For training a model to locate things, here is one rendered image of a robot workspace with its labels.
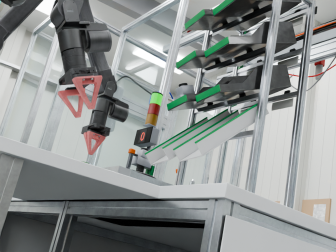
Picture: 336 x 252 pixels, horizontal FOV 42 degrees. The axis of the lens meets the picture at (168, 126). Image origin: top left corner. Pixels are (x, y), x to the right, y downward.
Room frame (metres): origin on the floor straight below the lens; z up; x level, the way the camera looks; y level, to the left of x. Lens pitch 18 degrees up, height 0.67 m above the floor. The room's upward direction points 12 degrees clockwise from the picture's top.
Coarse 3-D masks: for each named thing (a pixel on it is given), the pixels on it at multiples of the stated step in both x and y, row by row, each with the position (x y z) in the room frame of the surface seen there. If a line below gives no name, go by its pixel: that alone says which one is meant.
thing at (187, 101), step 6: (222, 78) 1.33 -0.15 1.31; (228, 78) 1.34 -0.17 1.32; (216, 84) 1.32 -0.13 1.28; (204, 90) 1.45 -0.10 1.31; (186, 96) 1.28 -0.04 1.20; (192, 96) 1.29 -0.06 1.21; (174, 102) 1.35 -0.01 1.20; (180, 102) 1.31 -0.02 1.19; (186, 102) 1.29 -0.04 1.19; (192, 102) 1.31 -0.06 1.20; (204, 102) 1.35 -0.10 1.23; (210, 102) 1.37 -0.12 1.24; (216, 102) 1.39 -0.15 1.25; (168, 108) 1.39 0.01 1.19; (174, 108) 1.37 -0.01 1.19; (180, 108) 1.39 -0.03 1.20; (186, 108) 1.41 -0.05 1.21; (192, 108) 1.43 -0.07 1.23
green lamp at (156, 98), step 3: (153, 93) 1.81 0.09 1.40; (156, 93) 1.80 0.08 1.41; (153, 96) 1.81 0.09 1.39; (156, 96) 1.80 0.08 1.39; (159, 96) 1.81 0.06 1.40; (150, 99) 1.82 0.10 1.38; (153, 99) 1.80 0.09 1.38; (156, 99) 1.80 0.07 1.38; (159, 99) 1.81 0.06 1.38; (150, 102) 1.81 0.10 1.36; (153, 102) 1.80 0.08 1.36; (156, 102) 1.80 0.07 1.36; (159, 102) 1.81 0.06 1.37
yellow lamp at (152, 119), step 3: (147, 114) 1.81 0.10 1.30; (150, 114) 1.80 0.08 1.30; (153, 114) 1.80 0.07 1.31; (147, 117) 1.81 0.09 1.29; (150, 117) 1.80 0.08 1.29; (153, 117) 1.80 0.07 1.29; (156, 117) 1.81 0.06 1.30; (147, 120) 1.81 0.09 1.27; (150, 120) 1.80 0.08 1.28; (153, 120) 1.80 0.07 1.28; (156, 120) 1.82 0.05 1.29; (150, 123) 1.80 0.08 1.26; (153, 123) 1.81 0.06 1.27
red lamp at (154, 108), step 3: (150, 105) 1.81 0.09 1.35; (153, 105) 1.80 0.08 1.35; (156, 105) 1.80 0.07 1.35; (159, 105) 1.81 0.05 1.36; (150, 108) 1.81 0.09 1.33; (153, 108) 1.80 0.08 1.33; (156, 108) 1.81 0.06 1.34; (159, 108) 1.82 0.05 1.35; (150, 111) 1.80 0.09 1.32; (153, 111) 1.80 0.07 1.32; (156, 111) 1.81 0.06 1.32; (156, 114) 1.81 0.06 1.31
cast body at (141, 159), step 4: (144, 148) 1.59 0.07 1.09; (136, 152) 1.61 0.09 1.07; (140, 152) 1.58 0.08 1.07; (144, 152) 1.58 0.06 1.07; (136, 156) 1.58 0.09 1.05; (140, 156) 1.57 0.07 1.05; (144, 156) 1.58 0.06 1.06; (132, 160) 1.60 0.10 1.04; (136, 160) 1.57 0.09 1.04; (140, 160) 1.58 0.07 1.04; (144, 160) 1.58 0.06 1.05; (132, 164) 1.60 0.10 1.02; (136, 164) 1.59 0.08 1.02; (140, 164) 1.58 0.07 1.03; (144, 164) 1.59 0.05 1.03; (148, 164) 1.60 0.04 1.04; (144, 168) 1.63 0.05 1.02; (148, 168) 1.62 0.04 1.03
